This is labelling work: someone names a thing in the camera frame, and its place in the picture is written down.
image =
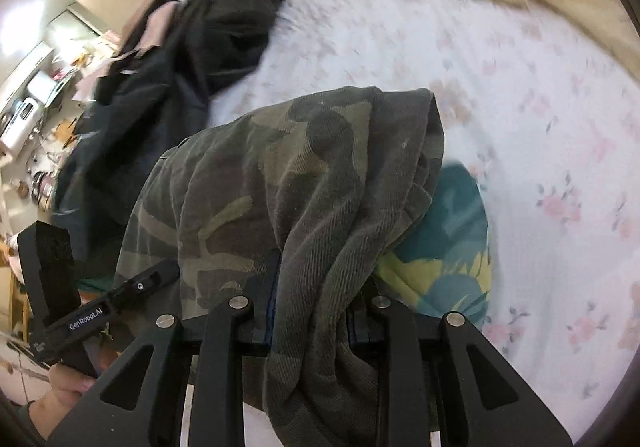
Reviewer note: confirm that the white appliance on shelf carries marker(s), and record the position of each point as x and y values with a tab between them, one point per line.
22	123

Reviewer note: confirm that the cluttered wooden shelf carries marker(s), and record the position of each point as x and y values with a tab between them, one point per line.
72	46

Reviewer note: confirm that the green yellow folded garment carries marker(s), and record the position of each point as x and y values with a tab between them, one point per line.
444	264

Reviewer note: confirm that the camouflage green pants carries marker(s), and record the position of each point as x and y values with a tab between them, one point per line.
331	181

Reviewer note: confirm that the person's left hand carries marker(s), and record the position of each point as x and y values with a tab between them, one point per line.
67	385

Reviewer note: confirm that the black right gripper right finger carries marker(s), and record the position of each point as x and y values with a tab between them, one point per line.
361	324

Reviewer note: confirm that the black clothing pile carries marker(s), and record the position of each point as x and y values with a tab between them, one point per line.
154	94

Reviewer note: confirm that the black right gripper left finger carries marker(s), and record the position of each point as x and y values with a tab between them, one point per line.
273	271

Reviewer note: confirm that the white floral bed sheet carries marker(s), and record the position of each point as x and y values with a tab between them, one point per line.
547	124

